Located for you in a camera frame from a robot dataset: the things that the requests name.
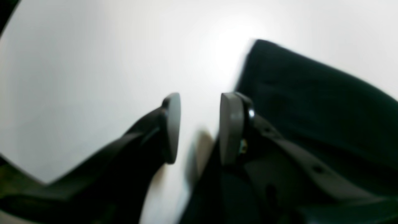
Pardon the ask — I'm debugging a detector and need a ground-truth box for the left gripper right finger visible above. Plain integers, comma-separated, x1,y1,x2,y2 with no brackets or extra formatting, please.
219,92,397,224

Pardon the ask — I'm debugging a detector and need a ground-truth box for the black T-shirt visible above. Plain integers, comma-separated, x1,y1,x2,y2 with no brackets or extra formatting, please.
180,40,397,224

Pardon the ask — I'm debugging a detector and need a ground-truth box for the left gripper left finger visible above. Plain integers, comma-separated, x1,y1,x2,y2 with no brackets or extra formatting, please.
1,93,181,224

